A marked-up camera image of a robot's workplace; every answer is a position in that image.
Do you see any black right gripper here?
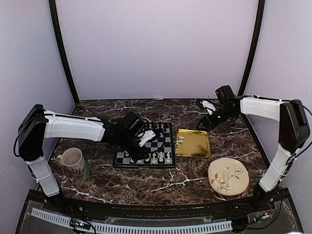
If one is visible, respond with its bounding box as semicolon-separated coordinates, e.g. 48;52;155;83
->
196;106;236;132

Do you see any black grey chess board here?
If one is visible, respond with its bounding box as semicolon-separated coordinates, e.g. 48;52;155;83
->
113;122;176;169

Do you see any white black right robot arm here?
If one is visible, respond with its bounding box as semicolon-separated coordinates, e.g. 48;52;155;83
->
195;85;311;192

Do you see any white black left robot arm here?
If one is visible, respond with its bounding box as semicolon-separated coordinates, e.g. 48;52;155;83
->
13;104;157;213

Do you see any pile of white chess pieces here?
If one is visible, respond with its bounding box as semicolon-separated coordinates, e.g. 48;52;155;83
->
175;136;185;147

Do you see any gold metal tray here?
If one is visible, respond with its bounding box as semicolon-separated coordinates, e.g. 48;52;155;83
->
175;129;211;158

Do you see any beige ceramic mug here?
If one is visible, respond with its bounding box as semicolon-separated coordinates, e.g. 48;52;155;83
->
57;148;90;179

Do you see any beige bird painted plate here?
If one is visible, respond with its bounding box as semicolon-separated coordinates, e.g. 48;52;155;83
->
208;157;250;196

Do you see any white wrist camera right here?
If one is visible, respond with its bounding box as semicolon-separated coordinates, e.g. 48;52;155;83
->
195;98;216;115

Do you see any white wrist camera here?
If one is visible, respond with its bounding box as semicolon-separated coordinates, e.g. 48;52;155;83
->
195;98;216;115
139;130;156;147

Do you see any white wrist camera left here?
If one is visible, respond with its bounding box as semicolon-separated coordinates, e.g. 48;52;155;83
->
139;130;156;147

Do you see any white slotted cable duct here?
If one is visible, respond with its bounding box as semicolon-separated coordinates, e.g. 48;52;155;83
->
31;208;233;234

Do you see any right black frame post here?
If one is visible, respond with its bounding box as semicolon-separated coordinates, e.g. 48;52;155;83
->
238;0;266;96

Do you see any black frame post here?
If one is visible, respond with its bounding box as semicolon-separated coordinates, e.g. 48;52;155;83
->
238;0;266;96
49;0;80;104

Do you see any left black frame post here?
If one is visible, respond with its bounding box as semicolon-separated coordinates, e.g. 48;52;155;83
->
49;0;80;104

